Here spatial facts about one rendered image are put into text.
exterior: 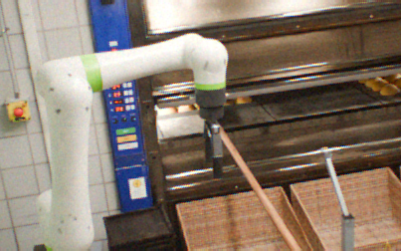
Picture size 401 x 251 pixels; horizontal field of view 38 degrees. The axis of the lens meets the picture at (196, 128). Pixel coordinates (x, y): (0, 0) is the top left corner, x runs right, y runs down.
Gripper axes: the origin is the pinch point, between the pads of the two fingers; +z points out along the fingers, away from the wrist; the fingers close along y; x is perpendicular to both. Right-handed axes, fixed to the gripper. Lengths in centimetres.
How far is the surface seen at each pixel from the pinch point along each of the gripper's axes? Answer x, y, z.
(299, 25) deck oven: 61, -98, -26
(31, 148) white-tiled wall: -69, -95, 21
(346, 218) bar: 62, -40, 47
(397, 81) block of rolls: 128, -128, 14
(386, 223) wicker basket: 106, -88, 80
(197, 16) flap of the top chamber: 12, -95, -34
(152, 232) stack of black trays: -17, -64, 55
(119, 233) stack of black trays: -32, -68, 56
